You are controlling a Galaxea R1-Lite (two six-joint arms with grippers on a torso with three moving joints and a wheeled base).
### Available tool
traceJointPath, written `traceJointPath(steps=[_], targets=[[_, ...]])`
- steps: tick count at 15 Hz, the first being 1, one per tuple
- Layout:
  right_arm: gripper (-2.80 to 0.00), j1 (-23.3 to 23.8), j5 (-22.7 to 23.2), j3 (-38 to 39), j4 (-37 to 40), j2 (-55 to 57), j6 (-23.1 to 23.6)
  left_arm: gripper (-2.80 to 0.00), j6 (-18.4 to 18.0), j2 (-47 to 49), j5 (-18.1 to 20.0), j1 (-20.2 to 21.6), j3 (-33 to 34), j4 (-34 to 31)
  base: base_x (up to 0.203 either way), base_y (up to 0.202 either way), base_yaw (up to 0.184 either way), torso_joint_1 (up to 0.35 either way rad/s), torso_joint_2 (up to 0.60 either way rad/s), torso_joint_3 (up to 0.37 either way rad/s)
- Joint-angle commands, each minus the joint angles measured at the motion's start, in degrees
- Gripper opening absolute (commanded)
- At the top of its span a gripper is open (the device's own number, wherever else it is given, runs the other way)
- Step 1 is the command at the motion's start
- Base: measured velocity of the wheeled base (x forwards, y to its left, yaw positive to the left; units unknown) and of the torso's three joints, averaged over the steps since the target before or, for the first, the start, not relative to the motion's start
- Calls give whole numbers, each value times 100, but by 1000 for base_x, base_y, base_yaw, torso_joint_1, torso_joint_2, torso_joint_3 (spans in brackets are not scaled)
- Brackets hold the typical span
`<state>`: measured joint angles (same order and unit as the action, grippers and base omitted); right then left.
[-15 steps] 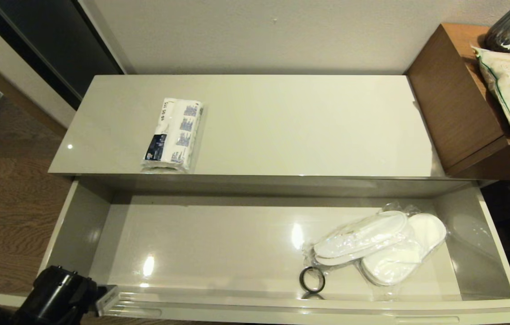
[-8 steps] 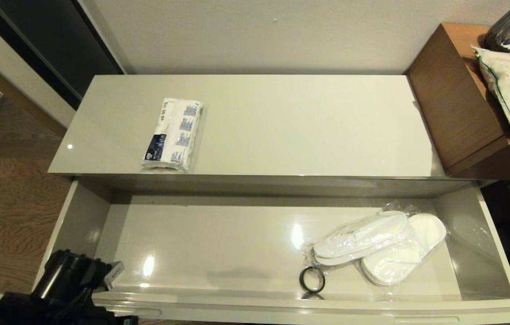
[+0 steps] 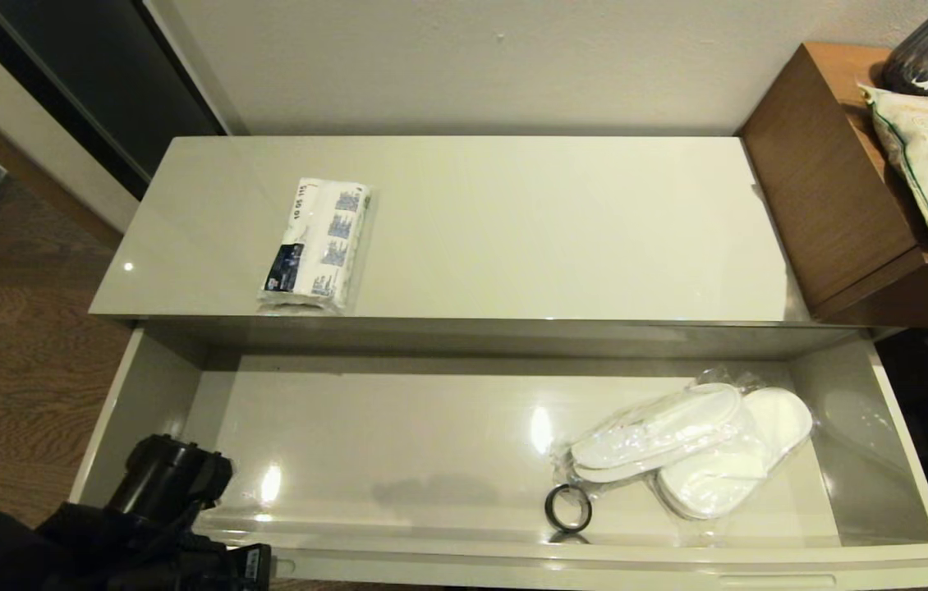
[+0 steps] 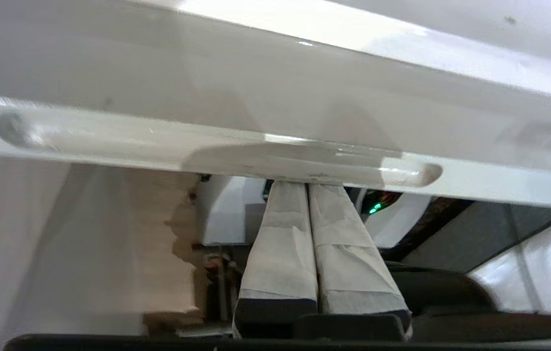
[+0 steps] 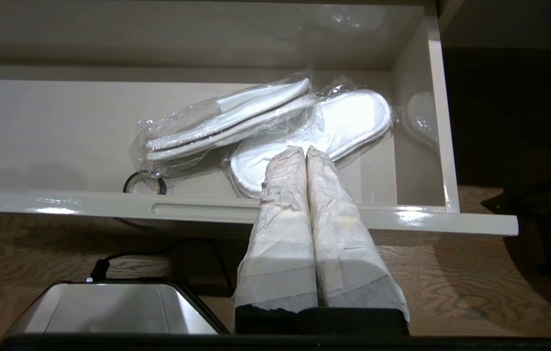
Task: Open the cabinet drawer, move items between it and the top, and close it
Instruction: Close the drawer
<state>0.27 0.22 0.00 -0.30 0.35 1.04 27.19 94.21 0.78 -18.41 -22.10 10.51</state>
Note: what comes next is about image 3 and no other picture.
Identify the cream glossy cabinet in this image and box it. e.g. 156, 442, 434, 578
89, 135, 811, 363

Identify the white blue-printed tissue pack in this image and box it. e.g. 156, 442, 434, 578
256, 176, 373, 315

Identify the bagged white slippers pair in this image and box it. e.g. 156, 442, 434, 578
552, 381, 760, 487
650, 385, 815, 524

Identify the cream cabinet drawer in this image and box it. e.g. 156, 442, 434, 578
62, 323, 928, 591

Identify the dark door panel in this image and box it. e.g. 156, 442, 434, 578
0, 0, 228, 199

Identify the brown wooden side table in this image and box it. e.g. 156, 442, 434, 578
738, 43, 928, 332

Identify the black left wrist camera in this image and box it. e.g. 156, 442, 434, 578
200, 538, 274, 591

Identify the black tape ring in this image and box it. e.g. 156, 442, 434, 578
544, 483, 595, 535

